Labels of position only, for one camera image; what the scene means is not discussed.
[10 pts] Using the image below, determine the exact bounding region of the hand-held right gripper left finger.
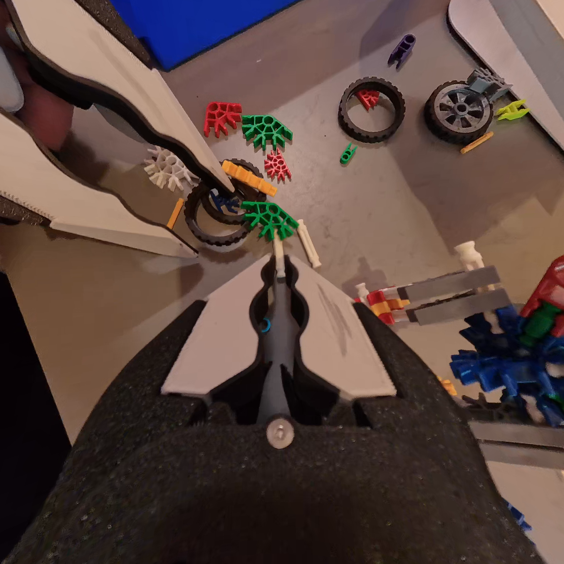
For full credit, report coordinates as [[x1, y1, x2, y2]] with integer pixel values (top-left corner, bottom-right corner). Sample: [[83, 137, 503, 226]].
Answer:
[[160, 254, 276, 426]]

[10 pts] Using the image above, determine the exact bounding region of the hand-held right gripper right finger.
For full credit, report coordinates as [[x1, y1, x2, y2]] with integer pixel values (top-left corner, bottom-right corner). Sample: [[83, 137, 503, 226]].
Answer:
[[281, 255, 397, 426]]

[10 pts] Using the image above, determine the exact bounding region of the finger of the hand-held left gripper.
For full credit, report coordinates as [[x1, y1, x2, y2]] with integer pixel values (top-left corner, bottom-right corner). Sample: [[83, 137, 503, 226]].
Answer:
[[4, 0, 235, 195], [0, 109, 199, 259]]

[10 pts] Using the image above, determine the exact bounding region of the blue plastic bin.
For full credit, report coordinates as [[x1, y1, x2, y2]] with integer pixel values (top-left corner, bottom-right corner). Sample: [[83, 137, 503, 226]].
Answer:
[[108, 0, 302, 72]]

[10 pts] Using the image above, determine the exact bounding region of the colourful construction toy model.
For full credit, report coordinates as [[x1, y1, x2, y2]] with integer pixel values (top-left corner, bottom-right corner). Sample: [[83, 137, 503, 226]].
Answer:
[[354, 240, 564, 470]]

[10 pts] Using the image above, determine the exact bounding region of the green connector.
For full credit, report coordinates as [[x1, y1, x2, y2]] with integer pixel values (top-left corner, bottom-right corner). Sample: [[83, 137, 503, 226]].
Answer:
[[241, 114, 293, 152], [240, 200, 300, 241]]

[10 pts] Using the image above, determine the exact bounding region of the orange connector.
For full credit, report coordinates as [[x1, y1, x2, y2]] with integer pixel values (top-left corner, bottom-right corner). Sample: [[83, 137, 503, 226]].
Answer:
[[220, 160, 278, 197]]

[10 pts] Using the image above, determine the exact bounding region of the blue snowflake connector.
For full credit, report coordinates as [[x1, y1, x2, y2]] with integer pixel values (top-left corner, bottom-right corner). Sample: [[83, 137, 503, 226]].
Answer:
[[502, 500, 531, 536]]

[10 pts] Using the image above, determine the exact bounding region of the person's left hand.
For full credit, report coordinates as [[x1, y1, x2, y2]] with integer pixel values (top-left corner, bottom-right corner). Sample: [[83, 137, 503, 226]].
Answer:
[[20, 66, 75, 153]]

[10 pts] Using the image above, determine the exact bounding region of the white snowflake connector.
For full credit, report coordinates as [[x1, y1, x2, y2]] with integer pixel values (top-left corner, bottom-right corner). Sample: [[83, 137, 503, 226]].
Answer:
[[144, 145, 200, 192]]

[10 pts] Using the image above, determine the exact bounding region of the orange short rod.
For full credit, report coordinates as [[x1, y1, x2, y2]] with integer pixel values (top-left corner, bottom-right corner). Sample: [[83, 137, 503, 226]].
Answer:
[[460, 131, 495, 155], [166, 197, 186, 230]]

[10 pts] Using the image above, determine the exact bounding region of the dark blue connector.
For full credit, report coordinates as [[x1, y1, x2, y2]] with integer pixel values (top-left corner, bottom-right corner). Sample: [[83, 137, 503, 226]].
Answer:
[[211, 190, 242, 215]]

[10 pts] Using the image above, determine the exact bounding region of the grey wheel with black tyre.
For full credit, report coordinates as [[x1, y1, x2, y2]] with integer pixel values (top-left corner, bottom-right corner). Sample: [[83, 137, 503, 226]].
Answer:
[[424, 80, 494, 145]]

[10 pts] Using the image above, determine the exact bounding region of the purple small connector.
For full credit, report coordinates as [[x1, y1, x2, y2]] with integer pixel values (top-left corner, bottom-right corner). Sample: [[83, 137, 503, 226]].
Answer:
[[388, 34, 417, 70]]

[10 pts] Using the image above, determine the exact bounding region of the lime green piece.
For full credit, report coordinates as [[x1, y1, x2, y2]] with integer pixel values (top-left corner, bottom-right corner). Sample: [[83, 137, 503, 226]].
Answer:
[[496, 99, 529, 122]]

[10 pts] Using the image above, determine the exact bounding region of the grey connector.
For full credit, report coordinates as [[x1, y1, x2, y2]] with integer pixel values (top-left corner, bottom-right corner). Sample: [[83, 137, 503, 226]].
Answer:
[[466, 68, 514, 104]]

